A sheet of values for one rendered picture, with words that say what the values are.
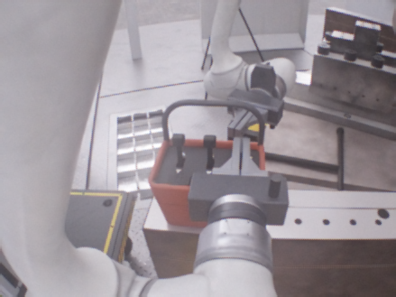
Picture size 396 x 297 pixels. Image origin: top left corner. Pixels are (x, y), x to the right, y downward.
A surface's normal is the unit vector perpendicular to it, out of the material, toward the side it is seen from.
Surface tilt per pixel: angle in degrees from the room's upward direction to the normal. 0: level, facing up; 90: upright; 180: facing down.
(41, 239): 110
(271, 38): 37
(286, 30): 90
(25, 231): 101
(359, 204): 0
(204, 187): 0
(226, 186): 0
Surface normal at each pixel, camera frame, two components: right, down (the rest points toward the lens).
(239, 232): -0.04, -0.79
